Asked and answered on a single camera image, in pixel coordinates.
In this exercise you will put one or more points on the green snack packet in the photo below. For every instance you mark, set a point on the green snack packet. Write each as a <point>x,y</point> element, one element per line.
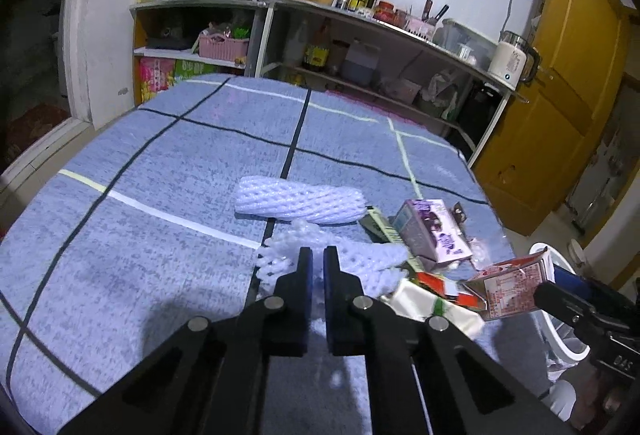
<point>192,70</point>

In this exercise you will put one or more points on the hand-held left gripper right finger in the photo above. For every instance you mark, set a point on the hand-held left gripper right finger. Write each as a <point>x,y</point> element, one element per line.
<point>330,265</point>

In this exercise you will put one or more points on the pink plastic basket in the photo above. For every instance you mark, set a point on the pink plastic basket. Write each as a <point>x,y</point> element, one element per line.
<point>224,47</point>

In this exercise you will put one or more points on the cream plastic wrapper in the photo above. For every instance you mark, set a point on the cream plastic wrapper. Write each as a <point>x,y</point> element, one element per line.
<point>415,302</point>

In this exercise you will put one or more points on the red jar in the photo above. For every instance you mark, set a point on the red jar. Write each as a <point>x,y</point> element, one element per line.
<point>384,11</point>

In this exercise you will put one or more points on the white electric kettle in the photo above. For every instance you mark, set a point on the white electric kettle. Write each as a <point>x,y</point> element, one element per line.
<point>510,60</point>

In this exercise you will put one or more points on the blue grey jug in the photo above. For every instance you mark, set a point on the blue grey jug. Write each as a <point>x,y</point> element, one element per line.
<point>361,65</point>

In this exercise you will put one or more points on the white foam fruit net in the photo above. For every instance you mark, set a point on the white foam fruit net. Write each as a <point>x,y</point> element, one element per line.
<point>300,200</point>
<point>350,260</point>

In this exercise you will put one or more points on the white trash bin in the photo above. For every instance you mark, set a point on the white trash bin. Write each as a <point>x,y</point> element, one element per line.
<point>560,340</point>

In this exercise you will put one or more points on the yellow wooden door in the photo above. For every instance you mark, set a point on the yellow wooden door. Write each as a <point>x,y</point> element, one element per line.
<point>560,90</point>

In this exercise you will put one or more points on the green black wrapper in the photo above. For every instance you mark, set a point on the green black wrapper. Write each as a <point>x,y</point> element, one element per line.
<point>380,225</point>

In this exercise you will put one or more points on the pink snack packet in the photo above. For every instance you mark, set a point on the pink snack packet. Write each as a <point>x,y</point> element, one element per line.
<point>156,80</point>

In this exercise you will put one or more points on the pink box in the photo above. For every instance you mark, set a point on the pink box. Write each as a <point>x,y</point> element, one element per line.
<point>419,26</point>

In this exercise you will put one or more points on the clear plastic container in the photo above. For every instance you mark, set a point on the clear plastic container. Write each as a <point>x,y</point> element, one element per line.
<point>470,42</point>

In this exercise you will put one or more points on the kitchen knives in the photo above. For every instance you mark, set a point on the kitchen knives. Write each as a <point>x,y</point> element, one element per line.
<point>436,11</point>

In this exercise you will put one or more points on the grey shelf unit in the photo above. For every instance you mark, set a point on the grey shelf unit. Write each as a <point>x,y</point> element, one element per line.
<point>195,4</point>

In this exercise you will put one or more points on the cooking oil bottle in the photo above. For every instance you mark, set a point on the cooking oil bottle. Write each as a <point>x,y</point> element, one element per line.
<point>316,52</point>

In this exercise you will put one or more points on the purple milk carton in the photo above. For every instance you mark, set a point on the purple milk carton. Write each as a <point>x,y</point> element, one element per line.
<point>430,230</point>

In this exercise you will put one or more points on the blue checked blanket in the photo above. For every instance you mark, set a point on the blue checked blanket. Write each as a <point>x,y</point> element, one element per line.
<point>150,215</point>

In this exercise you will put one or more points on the long white shelf unit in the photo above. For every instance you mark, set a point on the long white shelf unit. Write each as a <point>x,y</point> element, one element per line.
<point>390,27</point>

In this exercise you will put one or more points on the crumpled plastic bags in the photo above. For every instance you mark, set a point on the crumpled plastic bags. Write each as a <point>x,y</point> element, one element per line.
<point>440,92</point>

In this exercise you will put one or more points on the black appliance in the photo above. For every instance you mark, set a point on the black appliance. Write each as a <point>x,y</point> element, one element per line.
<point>477,110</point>

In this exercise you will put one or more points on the red snack wrapper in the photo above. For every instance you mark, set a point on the red snack wrapper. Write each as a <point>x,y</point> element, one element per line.
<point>430,282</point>

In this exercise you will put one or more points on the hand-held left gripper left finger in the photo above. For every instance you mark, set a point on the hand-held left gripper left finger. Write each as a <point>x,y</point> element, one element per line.
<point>306,265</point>

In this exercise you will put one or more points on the red milk carton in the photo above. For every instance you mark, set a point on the red milk carton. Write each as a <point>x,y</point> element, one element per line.
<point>505,290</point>

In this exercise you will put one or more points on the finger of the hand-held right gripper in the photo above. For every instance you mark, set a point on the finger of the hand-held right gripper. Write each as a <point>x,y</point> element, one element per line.
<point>570,280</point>
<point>562,302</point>

